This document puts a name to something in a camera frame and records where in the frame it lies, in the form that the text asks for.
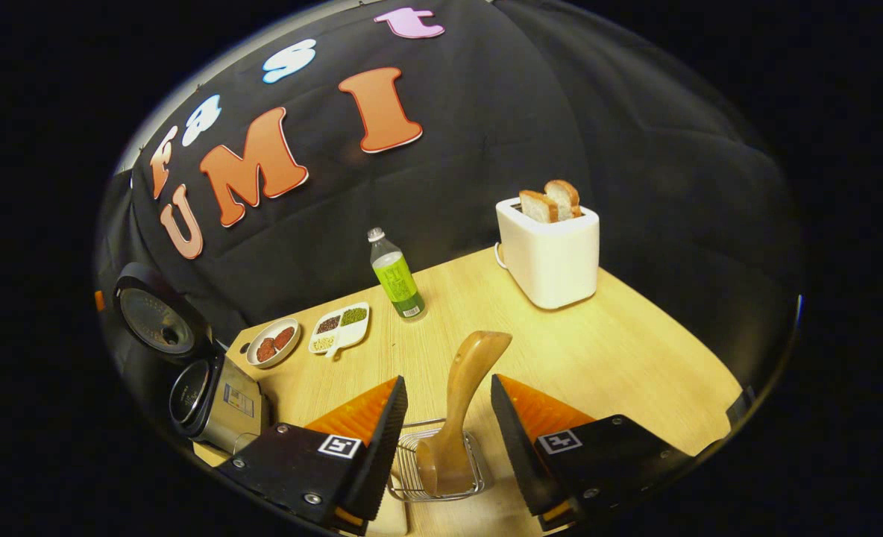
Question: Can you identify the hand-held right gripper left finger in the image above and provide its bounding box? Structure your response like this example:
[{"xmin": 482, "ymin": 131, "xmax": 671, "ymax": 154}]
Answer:
[{"xmin": 218, "ymin": 376, "xmax": 409, "ymax": 536}]

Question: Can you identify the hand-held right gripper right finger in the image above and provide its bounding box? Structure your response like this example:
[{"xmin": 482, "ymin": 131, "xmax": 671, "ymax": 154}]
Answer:
[{"xmin": 491, "ymin": 374, "xmax": 700, "ymax": 532}]

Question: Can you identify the metal wire chopstick holder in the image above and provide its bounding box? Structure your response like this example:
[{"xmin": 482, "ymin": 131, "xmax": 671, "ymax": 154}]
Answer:
[{"xmin": 387, "ymin": 418, "xmax": 487, "ymax": 502}]

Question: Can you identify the wooden spoon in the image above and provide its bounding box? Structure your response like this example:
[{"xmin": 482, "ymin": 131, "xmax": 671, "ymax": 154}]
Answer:
[{"xmin": 415, "ymin": 330, "xmax": 513, "ymax": 497}]

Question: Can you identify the black silver rice cooker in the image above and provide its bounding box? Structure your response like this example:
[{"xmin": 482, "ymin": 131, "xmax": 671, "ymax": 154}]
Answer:
[{"xmin": 113, "ymin": 263, "xmax": 271, "ymax": 457}]

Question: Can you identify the white divided bean dish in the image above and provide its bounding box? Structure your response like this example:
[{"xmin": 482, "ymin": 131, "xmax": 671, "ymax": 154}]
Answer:
[{"xmin": 308, "ymin": 301, "xmax": 371, "ymax": 359}]

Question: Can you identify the round white plate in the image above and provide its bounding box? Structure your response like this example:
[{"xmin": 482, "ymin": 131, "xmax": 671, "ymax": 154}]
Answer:
[{"xmin": 246, "ymin": 317, "xmax": 302, "ymax": 369}]

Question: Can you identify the green label drink bottle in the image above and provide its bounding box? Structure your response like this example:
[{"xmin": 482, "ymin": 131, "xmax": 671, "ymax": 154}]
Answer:
[{"xmin": 368, "ymin": 227, "xmax": 426, "ymax": 320}]

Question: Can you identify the white toaster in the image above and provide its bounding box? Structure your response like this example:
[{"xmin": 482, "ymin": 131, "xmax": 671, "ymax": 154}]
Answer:
[{"xmin": 494, "ymin": 198, "xmax": 600, "ymax": 310}]

